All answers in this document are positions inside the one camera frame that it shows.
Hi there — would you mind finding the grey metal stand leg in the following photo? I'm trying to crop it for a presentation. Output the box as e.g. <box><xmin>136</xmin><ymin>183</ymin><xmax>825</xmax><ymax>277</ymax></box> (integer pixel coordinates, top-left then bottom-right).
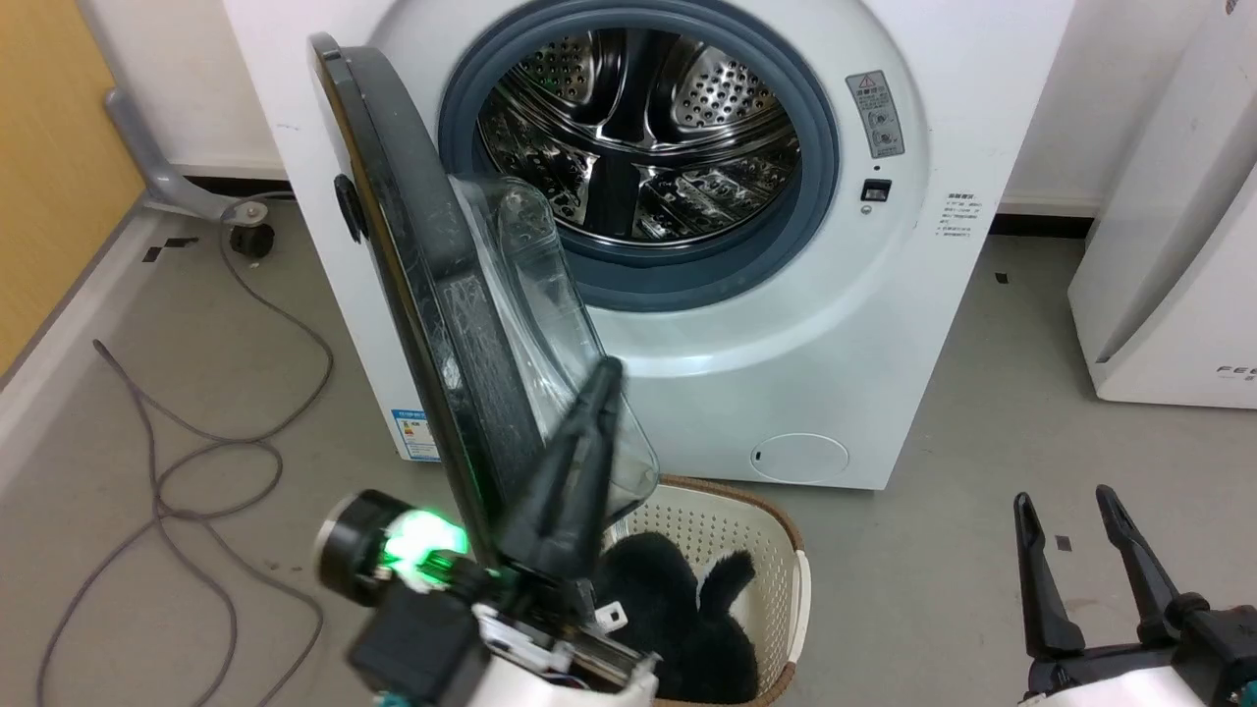
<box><xmin>105</xmin><ymin>88</ymin><xmax>296</xmax><ymax>226</ymax></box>

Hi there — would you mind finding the grey rubber door gasket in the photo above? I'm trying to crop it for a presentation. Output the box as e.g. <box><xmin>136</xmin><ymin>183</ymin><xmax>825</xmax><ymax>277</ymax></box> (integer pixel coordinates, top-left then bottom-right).
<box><xmin>438</xmin><ymin>0</ymin><xmax>843</xmax><ymax>313</ymax></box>

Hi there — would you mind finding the stainless steel washer drum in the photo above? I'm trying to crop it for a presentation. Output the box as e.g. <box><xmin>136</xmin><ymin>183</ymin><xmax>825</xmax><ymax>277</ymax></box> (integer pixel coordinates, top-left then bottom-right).
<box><xmin>477</xmin><ymin>27</ymin><xmax>802</xmax><ymax>245</ymax></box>

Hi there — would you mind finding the white front-load washing machine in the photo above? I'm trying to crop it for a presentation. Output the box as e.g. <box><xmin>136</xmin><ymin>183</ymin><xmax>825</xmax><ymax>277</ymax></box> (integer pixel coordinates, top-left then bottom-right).
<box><xmin>224</xmin><ymin>0</ymin><xmax>1076</xmax><ymax>491</ymax></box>

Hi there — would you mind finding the white boxy appliance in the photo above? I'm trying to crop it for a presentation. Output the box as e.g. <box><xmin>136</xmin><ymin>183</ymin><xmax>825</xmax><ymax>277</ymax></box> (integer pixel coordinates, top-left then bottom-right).
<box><xmin>1067</xmin><ymin>0</ymin><xmax>1257</xmax><ymax>410</ymax></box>

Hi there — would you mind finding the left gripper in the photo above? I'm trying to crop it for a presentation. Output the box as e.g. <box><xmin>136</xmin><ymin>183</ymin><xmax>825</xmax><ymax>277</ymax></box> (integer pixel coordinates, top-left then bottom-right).
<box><xmin>315</xmin><ymin>355</ymin><xmax>660</xmax><ymax>707</ymax></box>

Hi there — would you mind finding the grey warning sticker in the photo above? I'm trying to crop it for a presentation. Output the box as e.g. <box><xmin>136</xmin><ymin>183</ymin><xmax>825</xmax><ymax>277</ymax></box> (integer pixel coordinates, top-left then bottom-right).
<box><xmin>847</xmin><ymin>71</ymin><xmax>906</xmax><ymax>160</ymax></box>

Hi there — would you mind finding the white plastic laundry basket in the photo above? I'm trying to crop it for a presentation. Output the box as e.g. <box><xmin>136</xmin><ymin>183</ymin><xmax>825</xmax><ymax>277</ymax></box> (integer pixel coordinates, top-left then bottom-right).
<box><xmin>599</xmin><ymin>475</ymin><xmax>813</xmax><ymax>707</ymax></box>

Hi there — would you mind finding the black-rimmed glass washer door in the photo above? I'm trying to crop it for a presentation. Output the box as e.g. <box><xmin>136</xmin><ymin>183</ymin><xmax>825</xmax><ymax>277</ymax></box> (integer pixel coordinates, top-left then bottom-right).
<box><xmin>307</xmin><ymin>32</ymin><xmax>661</xmax><ymax>580</ymax></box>

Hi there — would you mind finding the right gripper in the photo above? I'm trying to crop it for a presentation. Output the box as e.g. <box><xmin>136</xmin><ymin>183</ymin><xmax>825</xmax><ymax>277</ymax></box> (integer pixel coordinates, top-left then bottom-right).
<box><xmin>1013</xmin><ymin>485</ymin><xmax>1257</xmax><ymax>707</ymax></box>

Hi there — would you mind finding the blue energy label sticker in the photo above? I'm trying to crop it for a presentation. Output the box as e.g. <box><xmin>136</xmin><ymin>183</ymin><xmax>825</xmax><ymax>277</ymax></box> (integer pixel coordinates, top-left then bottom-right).
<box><xmin>390</xmin><ymin>408</ymin><xmax>442</xmax><ymax>462</ymax></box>

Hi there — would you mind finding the yellow wooden panel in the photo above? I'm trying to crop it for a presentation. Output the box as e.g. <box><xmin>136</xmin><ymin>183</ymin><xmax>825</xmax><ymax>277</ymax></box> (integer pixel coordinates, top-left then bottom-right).
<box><xmin>0</xmin><ymin>0</ymin><xmax>148</xmax><ymax>380</ymax></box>

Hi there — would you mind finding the black fluffy garment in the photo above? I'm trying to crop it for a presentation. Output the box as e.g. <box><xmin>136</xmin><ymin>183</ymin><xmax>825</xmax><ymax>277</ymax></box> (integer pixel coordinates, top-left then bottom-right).
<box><xmin>593</xmin><ymin>532</ymin><xmax>760</xmax><ymax>704</ymax></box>

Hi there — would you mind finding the small printed text label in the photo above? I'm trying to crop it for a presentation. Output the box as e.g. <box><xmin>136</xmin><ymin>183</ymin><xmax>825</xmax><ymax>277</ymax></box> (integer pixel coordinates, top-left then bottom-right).
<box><xmin>937</xmin><ymin>191</ymin><xmax>987</xmax><ymax>241</ymax></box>

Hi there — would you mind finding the grey floor cable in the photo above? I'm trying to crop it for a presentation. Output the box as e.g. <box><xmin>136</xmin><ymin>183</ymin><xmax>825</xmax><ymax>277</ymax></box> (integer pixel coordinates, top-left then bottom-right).
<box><xmin>37</xmin><ymin>201</ymin><xmax>336</xmax><ymax>707</ymax></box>

